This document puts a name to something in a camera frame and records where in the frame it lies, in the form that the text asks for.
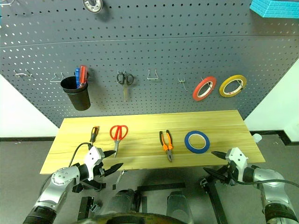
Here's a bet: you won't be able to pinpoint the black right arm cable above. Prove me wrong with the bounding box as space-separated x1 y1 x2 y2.
235 178 299 188

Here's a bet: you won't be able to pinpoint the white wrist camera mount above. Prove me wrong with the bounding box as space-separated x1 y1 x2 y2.
83 147 105 182
225 147 249 182

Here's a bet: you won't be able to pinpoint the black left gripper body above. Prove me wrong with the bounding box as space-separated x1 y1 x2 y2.
93 160 107 180

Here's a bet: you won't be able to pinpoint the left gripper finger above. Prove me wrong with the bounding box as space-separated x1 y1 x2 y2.
102 150 117 160
104 163 124 177

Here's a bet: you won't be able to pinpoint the black and orange screwdriver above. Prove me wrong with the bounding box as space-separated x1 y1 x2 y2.
89 126 100 147

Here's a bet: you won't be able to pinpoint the grey pegboard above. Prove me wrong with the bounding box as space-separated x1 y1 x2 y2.
0 0 299 128

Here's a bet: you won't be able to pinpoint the yellow tape roll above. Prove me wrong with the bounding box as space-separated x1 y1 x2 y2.
218 74 248 98

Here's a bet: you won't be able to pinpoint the round metal disc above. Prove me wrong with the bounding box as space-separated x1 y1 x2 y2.
82 0 104 14

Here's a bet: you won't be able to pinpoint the teal foam block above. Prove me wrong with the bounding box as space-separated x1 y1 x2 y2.
249 0 299 19

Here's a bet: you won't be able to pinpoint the red handled scissors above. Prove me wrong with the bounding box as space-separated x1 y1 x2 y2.
109 124 129 159

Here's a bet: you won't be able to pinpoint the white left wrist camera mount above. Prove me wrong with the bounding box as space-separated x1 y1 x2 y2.
83 147 105 182

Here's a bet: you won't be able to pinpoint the black handled scissors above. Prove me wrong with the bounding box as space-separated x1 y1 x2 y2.
116 72 135 102

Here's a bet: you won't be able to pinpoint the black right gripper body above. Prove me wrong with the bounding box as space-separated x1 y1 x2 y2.
221 162 238 187

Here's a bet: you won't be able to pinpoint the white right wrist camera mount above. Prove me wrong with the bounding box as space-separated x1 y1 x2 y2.
225 147 249 182

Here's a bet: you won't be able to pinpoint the black plastic cup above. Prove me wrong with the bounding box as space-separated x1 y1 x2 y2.
60 76 92 111

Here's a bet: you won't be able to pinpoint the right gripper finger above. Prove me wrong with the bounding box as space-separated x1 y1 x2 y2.
202 167 226 182
211 151 227 161

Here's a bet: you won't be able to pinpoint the orange and black pliers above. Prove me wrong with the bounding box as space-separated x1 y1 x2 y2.
159 129 175 163

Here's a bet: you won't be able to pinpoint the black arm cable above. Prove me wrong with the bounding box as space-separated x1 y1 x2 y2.
68 142 94 168
235 178 299 188

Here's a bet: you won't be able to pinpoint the blue handled screwdriver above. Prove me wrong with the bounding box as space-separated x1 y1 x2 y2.
74 67 81 90

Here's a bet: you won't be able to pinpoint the blue tape roll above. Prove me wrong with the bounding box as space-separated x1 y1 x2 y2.
184 130 211 154

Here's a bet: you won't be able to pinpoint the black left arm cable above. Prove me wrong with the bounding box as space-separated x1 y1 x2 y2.
68 142 94 168

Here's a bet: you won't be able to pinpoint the red tape roll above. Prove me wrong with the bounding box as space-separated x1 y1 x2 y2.
192 76 217 102

